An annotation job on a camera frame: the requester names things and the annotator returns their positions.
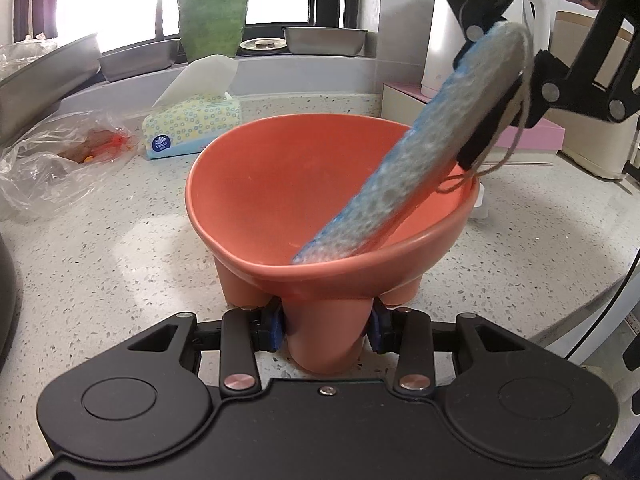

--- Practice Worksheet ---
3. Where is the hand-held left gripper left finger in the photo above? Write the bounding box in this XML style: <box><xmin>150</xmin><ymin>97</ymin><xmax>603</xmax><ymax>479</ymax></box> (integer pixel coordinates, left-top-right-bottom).
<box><xmin>127</xmin><ymin>300</ymin><xmax>286</xmax><ymax>399</ymax></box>

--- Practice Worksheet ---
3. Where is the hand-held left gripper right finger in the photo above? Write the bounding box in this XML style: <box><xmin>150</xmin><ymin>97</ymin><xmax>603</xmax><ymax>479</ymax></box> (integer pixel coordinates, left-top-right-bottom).
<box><xmin>370</xmin><ymin>299</ymin><xmax>540</xmax><ymax>399</ymax></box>

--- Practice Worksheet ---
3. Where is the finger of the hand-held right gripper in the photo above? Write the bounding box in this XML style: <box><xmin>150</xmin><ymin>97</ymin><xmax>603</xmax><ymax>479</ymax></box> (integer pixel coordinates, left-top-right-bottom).
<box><xmin>456</xmin><ymin>0</ymin><xmax>640</xmax><ymax>171</ymax></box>
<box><xmin>434</xmin><ymin>0</ymin><xmax>547</xmax><ymax>44</ymax></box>

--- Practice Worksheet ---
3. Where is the blue patterned sponge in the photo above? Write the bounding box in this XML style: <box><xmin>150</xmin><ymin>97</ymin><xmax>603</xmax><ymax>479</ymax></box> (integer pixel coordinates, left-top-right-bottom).
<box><xmin>291</xmin><ymin>22</ymin><xmax>533</xmax><ymax>266</ymax></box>

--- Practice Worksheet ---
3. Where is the orange footed bowl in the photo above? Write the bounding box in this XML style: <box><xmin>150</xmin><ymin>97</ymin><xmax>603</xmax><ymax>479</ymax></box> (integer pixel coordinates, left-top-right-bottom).
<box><xmin>185</xmin><ymin>114</ymin><xmax>482</xmax><ymax>374</ymax></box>

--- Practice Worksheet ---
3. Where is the white electric kettle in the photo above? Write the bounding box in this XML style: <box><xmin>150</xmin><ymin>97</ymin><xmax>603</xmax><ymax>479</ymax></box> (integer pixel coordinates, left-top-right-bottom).
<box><xmin>420</xmin><ymin>0</ymin><xmax>551</xmax><ymax>101</ymax></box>

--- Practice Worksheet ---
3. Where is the pink flat box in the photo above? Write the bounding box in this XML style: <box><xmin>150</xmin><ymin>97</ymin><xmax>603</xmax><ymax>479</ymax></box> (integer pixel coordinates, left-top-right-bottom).
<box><xmin>382</xmin><ymin>82</ymin><xmax>566</xmax><ymax>166</ymax></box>

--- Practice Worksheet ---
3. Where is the beige box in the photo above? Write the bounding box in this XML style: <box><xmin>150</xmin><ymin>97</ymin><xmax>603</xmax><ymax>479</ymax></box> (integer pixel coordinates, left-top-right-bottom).
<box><xmin>547</xmin><ymin>10</ymin><xmax>640</xmax><ymax>179</ymax></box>

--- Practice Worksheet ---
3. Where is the small steel tray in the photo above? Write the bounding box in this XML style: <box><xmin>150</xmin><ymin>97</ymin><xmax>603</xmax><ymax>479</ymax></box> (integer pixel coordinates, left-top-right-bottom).
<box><xmin>282</xmin><ymin>26</ymin><xmax>368</xmax><ymax>57</ymax></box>
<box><xmin>98</xmin><ymin>37</ymin><xmax>181</xmax><ymax>82</ymax></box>

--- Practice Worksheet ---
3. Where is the round metal lid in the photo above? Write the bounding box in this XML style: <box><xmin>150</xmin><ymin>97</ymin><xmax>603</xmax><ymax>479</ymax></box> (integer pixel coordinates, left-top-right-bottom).
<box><xmin>240</xmin><ymin>37</ymin><xmax>288</xmax><ymax>55</ymax></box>

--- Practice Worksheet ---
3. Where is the patterned tissue box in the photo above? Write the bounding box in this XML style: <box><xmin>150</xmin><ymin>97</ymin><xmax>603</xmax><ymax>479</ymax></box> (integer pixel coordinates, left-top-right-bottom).
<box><xmin>142</xmin><ymin>53</ymin><xmax>242</xmax><ymax>161</ymax></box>

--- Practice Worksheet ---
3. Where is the green vase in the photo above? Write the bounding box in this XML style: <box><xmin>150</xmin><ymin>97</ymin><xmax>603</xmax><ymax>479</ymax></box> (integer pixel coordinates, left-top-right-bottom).
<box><xmin>175</xmin><ymin>0</ymin><xmax>253</xmax><ymax>61</ymax></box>

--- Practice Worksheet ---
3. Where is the black cooker inner pot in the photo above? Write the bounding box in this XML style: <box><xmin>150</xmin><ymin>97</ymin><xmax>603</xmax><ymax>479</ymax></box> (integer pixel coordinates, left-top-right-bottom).
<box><xmin>0</xmin><ymin>245</ymin><xmax>23</xmax><ymax>376</ymax></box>

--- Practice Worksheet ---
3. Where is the large steel tray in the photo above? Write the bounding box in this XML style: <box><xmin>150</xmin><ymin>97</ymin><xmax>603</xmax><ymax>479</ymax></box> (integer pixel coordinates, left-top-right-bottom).
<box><xmin>0</xmin><ymin>33</ymin><xmax>101</xmax><ymax>143</ymax></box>

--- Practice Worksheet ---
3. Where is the clear plastic food bag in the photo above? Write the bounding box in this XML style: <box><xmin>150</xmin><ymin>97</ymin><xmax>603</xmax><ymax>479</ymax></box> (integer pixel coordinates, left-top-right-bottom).
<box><xmin>0</xmin><ymin>35</ymin><xmax>58</xmax><ymax>68</ymax></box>

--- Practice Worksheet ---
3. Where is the black cable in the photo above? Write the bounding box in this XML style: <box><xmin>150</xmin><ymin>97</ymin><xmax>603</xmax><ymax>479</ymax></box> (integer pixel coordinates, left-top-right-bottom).
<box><xmin>575</xmin><ymin>252</ymin><xmax>640</xmax><ymax>361</ymax></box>

